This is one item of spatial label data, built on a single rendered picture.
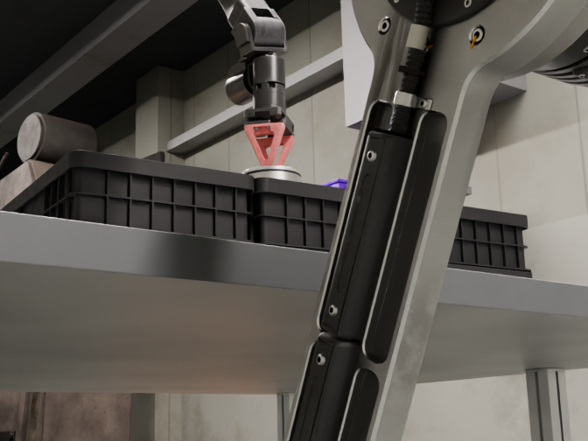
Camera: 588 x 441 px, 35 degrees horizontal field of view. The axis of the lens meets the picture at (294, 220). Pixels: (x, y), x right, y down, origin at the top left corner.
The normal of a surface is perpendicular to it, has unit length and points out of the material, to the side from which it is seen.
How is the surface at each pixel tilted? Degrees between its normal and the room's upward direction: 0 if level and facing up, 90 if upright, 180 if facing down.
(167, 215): 90
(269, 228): 90
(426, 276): 115
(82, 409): 92
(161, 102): 90
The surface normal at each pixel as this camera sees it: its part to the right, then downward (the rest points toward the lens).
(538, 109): -0.80, -0.12
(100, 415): 0.70, -0.15
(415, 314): 0.55, 0.23
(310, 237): 0.53, -0.21
